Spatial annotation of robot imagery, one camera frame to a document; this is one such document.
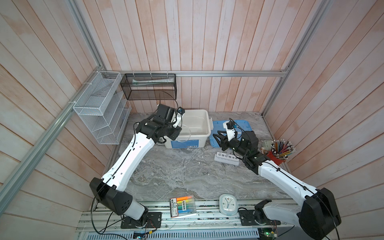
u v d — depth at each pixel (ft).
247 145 1.90
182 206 2.50
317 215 1.31
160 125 1.66
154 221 2.40
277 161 2.76
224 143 2.22
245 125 3.75
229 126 2.12
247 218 2.40
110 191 1.27
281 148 2.82
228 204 2.50
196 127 3.60
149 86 3.41
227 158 3.01
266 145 3.19
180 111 2.12
